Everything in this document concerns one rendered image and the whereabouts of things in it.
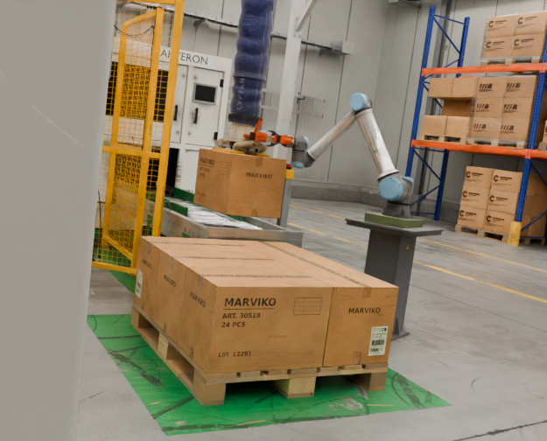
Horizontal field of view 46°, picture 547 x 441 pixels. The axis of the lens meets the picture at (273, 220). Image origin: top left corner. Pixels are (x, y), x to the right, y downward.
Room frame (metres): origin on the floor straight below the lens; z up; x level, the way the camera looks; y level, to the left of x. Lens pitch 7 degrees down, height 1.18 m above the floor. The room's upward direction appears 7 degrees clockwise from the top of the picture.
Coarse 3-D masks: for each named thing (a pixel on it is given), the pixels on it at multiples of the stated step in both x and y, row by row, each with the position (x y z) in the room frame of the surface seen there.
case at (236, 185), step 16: (208, 160) 4.51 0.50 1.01; (224, 160) 4.27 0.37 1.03; (240, 160) 4.18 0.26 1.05; (256, 160) 4.24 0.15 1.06; (272, 160) 4.30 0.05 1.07; (208, 176) 4.48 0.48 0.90; (224, 176) 4.24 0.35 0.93; (240, 176) 4.19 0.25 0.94; (256, 176) 4.25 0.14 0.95; (272, 176) 4.30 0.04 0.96; (208, 192) 4.45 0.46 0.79; (224, 192) 4.21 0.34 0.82; (240, 192) 4.20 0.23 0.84; (256, 192) 4.25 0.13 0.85; (272, 192) 4.31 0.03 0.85; (224, 208) 4.19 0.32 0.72; (240, 208) 4.20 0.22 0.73; (256, 208) 4.26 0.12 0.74; (272, 208) 4.32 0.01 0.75
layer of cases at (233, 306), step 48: (144, 240) 3.68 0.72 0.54; (192, 240) 3.85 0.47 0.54; (144, 288) 3.60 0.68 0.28; (192, 288) 2.97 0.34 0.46; (240, 288) 2.78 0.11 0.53; (288, 288) 2.89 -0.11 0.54; (336, 288) 3.02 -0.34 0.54; (384, 288) 3.15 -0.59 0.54; (192, 336) 2.92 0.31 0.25; (240, 336) 2.79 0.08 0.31; (288, 336) 2.91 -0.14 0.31; (336, 336) 3.04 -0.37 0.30; (384, 336) 3.18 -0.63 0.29
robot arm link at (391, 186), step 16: (352, 96) 4.26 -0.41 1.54; (368, 112) 4.23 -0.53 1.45; (368, 128) 4.20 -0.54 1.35; (368, 144) 4.20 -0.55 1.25; (384, 144) 4.19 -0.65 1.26; (384, 160) 4.14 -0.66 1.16; (384, 176) 4.10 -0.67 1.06; (400, 176) 4.13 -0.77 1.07; (384, 192) 4.08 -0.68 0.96; (400, 192) 4.05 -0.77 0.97
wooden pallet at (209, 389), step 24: (144, 312) 3.56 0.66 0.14; (144, 336) 3.52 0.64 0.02; (168, 336) 3.19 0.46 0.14; (168, 360) 3.18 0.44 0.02; (192, 360) 2.88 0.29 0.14; (192, 384) 2.90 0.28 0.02; (216, 384) 2.75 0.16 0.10; (288, 384) 2.93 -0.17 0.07; (312, 384) 2.99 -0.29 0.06; (360, 384) 3.22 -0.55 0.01; (384, 384) 3.20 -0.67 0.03
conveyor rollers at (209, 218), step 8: (176, 200) 5.95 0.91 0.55; (184, 200) 6.08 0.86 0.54; (192, 208) 5.46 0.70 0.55; (200, 208) 5.59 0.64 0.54; (192, 216) 4.98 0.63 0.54; (200, 216) 5.02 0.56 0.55; (208, 216) 5.06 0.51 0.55; (216, 216) 5.17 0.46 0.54; (224, 216) 5.21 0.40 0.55; (208, 224) 4.66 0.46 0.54; (216, 224) 4.69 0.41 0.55; (224, 224) 4.72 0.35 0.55; (232, 224) 4.76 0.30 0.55; (240, 224) 4.87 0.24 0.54; (248, 224) 4.91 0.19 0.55
